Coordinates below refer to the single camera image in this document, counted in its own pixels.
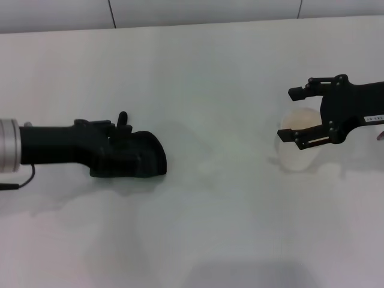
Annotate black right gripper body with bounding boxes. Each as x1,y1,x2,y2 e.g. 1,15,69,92
318,74,384,144

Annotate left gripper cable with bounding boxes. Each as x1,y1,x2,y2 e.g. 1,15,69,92
0,164,37,191

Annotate white paper cup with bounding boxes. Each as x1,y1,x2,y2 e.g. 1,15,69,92
275,107,323,172

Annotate dark rag with loop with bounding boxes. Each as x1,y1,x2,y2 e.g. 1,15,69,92
116,111,169,178

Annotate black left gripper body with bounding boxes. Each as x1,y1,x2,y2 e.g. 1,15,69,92
19,119,112,177

